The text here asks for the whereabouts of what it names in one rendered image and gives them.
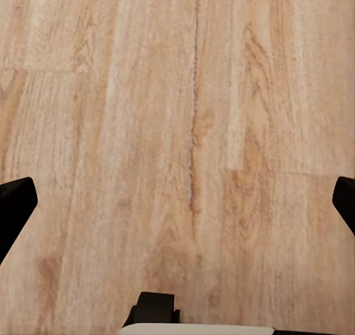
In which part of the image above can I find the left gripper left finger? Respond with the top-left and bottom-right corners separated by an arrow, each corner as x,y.
0,177 -> 38,265

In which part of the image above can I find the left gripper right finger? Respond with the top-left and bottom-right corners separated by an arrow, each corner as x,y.
332,176 -> 355,235

